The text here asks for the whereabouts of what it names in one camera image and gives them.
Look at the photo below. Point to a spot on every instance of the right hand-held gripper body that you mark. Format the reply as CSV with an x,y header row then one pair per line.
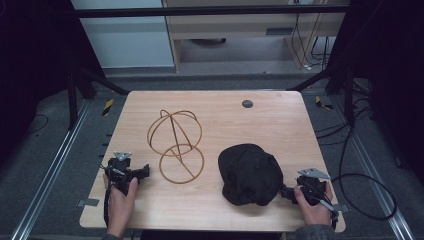
x,y
312,186

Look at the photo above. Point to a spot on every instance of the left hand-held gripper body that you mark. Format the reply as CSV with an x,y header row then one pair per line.
x,y
119,165

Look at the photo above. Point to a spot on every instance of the black hat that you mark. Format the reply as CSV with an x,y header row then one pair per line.
x,y
250,174

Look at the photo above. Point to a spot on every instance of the person's right hand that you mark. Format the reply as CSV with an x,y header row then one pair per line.
x,y
314,213

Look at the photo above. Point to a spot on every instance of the person's left hand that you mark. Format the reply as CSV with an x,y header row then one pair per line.
x,y
120,206

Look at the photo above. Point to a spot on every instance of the grey tape piece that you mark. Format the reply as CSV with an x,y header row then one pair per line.
x,y
88,202
342,208

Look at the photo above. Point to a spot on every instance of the yellow black floor tape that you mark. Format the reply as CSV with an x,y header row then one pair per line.
x,y
108,106
322,103

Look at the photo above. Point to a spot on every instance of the black metal stand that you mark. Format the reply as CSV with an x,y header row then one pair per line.
x,y
74,96
346,90

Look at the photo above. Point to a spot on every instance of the grey table grommet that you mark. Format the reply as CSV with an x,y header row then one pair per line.
x,y
247,103

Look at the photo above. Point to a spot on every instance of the white cabinet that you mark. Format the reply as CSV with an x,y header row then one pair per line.
x,y
126,43

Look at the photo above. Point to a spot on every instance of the light wooden desk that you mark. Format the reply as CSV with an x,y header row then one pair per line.
x,y
233,25

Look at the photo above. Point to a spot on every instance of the aluminium floor rail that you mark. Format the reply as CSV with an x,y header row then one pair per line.
x,y
50,170
376,176

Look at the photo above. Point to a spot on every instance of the black frame crossbar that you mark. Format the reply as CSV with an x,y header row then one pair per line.
x,y
206,12

